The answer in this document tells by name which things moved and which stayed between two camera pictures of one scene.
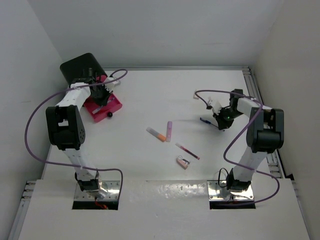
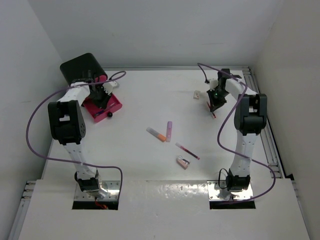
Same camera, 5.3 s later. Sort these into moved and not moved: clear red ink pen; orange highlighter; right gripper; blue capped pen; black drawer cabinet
Moved: right gripper; blue capped pen
Not moved: clear red ink pen; orange highlighter; black drawer cabinet
